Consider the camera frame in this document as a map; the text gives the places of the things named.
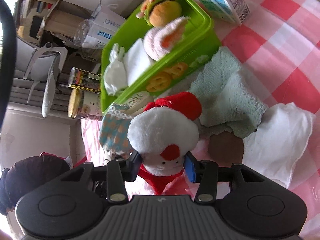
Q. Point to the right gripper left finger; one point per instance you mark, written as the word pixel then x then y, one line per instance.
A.
pixel 118 172

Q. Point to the grey office chair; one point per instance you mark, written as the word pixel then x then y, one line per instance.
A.
pixel 41 64

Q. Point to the light green towel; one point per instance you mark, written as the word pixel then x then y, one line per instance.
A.
pixel 228 104

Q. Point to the hamburger plush toy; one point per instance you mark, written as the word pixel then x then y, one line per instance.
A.
pixel 159 13

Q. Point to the white plastic shopping bag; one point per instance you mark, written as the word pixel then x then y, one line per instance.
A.
pixel 97 31

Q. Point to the brown round pad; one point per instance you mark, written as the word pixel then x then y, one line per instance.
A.
pixel 225 149

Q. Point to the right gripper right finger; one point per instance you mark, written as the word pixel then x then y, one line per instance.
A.
pixel 204 172

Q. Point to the green plastic cookie bin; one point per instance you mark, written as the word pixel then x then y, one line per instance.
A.
pixel 197 46

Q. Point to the pink fluffy sock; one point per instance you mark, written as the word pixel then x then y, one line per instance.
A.
pixel 159 42

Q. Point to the white cloth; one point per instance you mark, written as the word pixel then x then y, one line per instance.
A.
pixel 279 142

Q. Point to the white santa plush toy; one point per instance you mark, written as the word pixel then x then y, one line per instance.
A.
pixel 163 134

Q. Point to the red white checkered tablecloth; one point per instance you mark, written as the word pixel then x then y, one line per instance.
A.
pixel 279 44

